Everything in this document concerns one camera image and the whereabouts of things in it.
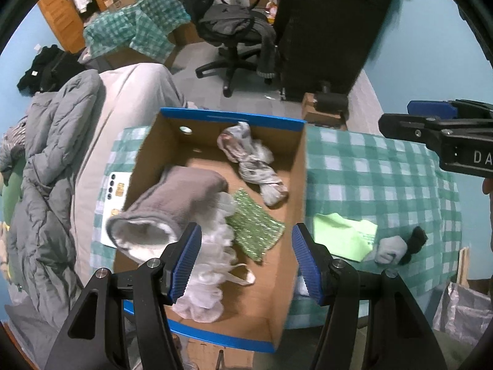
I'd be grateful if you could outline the black clothes pile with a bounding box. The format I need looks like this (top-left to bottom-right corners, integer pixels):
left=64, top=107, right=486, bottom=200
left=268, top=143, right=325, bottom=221
left=17, top=44, right=86, bottom=96

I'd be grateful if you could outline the black sock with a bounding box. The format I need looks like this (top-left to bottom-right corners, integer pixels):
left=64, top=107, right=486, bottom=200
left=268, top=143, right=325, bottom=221
left=399, top=226, right=428, bottom=265

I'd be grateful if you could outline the green checkered cloth on boxes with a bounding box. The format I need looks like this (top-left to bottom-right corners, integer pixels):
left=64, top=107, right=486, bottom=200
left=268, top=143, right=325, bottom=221
left=84, top=0, right=190, bottom=64

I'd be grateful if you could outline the black office chair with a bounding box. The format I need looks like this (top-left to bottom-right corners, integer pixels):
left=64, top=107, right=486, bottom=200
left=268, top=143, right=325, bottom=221
left=179, top=0, right=277, bottom=98

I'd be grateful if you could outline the green glittery sponge cloth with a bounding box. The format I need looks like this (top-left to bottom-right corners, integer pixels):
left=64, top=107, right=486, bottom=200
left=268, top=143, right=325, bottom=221
left=226, top=189, right=285, bottom=263

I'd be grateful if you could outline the light green microfiber cloth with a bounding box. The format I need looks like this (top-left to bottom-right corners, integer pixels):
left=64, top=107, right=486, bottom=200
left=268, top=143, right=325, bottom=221
left=313, top=213, right=378, bottom=262

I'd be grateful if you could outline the white grey patterned cloth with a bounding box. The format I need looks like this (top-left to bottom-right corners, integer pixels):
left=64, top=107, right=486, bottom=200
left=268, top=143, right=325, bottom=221
left=217, top=121, right=288, bottom=207

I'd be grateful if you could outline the person's right hand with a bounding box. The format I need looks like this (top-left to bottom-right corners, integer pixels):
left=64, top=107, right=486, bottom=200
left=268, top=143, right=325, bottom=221
left=482, top=178, right=493, bottom=251

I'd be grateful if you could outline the white mesh bath loofah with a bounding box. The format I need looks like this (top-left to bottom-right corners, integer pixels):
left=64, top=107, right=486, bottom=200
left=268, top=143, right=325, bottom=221
left=172, top=192, right=256, bottom=323

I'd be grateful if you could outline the wooden wardrobe door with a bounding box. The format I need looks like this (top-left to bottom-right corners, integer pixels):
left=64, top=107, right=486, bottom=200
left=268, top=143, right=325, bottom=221
left=36, top=0, right=134, bottom=55

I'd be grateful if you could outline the grey quilted duvet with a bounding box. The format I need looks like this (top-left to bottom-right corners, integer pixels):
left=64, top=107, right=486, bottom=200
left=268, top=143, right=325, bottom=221
left=5, top=69, right=104, bottom=368

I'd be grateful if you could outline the small cardboard box on floor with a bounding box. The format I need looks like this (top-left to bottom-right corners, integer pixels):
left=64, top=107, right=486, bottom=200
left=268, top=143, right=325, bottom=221
left=302, top=93, right=347, bottom=130

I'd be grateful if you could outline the blue-edged cardboard box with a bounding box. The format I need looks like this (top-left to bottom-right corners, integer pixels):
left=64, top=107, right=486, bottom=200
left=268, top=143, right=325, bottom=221
left=106, top=108, right=306, bottom=352

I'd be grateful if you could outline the green plush toy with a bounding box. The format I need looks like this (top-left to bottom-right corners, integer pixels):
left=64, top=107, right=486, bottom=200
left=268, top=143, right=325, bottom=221
left=1, top=156, right=26, bottom=239

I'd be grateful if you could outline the dark wardrobe cabinet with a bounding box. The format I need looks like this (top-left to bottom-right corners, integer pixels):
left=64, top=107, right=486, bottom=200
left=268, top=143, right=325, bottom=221
left=273, top=0, right=392, bottom=101

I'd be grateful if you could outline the white card with dots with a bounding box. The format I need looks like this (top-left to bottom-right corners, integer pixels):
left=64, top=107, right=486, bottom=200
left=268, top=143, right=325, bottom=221
left=100, top=171, right=131, bottom=248

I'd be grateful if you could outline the light grey rolled sock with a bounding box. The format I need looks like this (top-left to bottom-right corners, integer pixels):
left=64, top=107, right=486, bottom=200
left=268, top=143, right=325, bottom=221
left=374, top=236, right=408, bottom=265

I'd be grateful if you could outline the green checkered tablecloth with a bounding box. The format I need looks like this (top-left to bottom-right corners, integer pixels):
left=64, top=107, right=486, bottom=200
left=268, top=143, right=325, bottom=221
left=90, top=124, right=463, bottom=330

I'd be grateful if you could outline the silver plastic bag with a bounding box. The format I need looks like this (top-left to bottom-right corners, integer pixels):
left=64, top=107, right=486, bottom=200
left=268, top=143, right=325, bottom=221
left=433, top=282, right=492, bottom=346

